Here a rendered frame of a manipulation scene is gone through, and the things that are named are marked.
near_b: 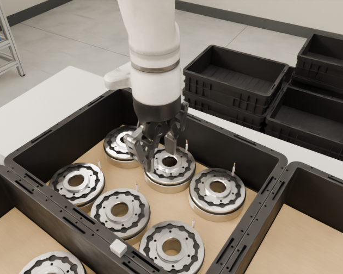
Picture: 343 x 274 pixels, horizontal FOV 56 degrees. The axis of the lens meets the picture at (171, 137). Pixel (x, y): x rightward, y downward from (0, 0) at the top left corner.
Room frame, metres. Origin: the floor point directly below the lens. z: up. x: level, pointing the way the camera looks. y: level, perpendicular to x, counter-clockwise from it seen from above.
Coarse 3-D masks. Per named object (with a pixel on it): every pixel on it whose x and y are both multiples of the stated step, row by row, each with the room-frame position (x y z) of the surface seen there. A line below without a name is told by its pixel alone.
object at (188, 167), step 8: (160, 152) 0.46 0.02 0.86; (176, 152) 0.46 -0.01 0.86; (184, 152) 0.46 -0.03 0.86; (184, 160) 0.44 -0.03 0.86; (192, 160) 0.44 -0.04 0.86; (184, 168) 0.42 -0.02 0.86; (192, 168) 0.42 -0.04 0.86; (152, 176) 0.40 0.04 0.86; (160, 176) 0.40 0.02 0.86; (168, 176) 0.40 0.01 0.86; (176, 176) 0.40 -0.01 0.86; (184, 176) 0.40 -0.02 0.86
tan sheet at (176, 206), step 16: (160, 144) 0.52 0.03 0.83; (80, 160) 0.47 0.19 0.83; (96, 160) 0.47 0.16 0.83; (112, 176) 0.42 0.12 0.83; (128, 176) 0.42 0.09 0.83; (144, 192) 0.38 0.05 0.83; (160, 192) 0.38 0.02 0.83; (160, 208) 0.35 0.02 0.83; (176, 208) 0.35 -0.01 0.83; (208, 224) 0.31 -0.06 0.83; (224, 224) 0.31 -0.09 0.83; (208, 240) 0.28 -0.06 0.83; (224, 240) 0.28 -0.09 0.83; (208, 256) 0.25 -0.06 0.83
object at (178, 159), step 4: (160, 156) 0.45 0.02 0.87; (164, 156) 0.45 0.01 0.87; (168, 156) 0.45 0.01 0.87; (172, 156) 0.45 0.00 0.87; (176, 156) 0.45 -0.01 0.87; (160, 160) 0.43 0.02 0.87; (176, 160) 0.44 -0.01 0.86; (180, 160) 0.43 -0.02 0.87; (160, 164) 0.42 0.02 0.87; (176, 164) 0.42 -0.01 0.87; (180, 164) 0.42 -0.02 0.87; (160, 168) 0.42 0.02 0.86; (164, 168) 0.41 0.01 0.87; (168, 168) 0.41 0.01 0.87; (172, 168) 0.41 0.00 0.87; (176, 168) 0.41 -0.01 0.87
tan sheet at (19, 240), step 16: (16, 208) 0.35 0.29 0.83; (0, 224) 0.31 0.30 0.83; (16, 224) 0.31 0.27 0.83; (32, 224) 0.31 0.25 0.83; (0, 240) 0.28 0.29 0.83; (16, 240) 0.28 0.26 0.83; (32, 240) 0.28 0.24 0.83; (48, 240) 0.28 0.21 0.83; (0, 256) 0.25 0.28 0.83; (16, 256) 0.25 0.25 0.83; (32, 256) 0.25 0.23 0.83; (0, 272) 0.23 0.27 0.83; (16, 272) 0.23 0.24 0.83
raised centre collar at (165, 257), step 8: (160, 240) 0.26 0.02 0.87; (168, 240) 0.26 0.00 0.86; (176, 240) 0.26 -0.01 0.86; (184, 240) 0.26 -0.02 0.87; (160, 248) 0.25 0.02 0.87; (184, 248) 0.25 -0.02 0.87; (160, 256) 0.24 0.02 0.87; (168, 256) 0.24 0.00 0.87; (176, 256) 0.24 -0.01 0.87; (184, 256) 0.24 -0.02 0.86
